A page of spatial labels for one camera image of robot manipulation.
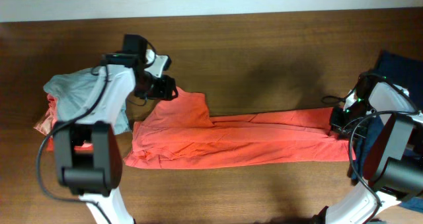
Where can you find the pink folded garment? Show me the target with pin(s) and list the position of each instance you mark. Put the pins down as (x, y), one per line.
(45, 124)

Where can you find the red soccer t-shirt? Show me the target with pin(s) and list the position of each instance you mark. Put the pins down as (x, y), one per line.
(181, 134)

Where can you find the navy blue garment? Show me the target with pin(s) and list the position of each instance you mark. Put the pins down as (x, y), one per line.
(390, 155)

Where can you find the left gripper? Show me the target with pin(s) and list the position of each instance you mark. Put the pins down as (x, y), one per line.
(164, 90)

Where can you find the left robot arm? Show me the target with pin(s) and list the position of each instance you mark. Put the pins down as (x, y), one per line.
(87, 157)

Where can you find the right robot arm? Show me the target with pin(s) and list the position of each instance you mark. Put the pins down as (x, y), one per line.
(362, 204)

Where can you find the grey folded shirt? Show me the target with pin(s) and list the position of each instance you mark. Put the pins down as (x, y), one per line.
(77, 92)

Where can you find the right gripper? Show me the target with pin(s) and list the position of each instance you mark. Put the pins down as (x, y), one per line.
(336, 124)

